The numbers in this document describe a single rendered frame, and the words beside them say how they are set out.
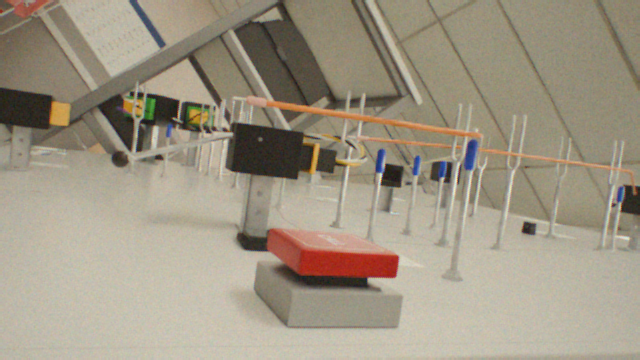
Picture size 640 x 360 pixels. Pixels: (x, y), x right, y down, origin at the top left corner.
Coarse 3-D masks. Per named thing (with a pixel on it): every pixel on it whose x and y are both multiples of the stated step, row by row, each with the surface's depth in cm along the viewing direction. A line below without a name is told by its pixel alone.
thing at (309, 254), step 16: (272, 240) 27; (288, 240) 25; (304, 240) 25; (320, 240) 25; (336, 240) 26; (352, 240) 27; (288, 256) 24; (304, 256) 23; (320, 256) 23; (336, 256) 24; (352, 256) 24; (368, 256) 24; (384, 256) 24; (304, 272) 23; (320, 272) 23; (336, 272) 24; (352, 272) 24; (368, 272) 24; (384, 272) 25
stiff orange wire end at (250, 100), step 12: (252, 96) 34; (288, 108) 35; (300, 108) 35; (312, 108) 35; (360, 120) 36; (372, 120) 36; (384, 120) 36; (444, 132) 37; (456, 132) 37; (468, 132) 37
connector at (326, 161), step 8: (304, 152) 45; (312, 152) 45; (320, 152) 46; (328, 152) 46; (336, 152) 46; (304, 160) 45; (320, 160) 46; (328, 160) 46; (304, 168) 45; (320, 168) 46; (328, 168) 46
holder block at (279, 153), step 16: (240, 128) 43; (256, 128) 43; (272, 128) 43; (240, 144) 43; (256, 144) 43; (272, 144) 43; (288, 144) 44; (240, 160) 43; (256, 160) 43; (272, 160) 44; (288, 160) 44; (272, 176) 44; (288, 176) 44
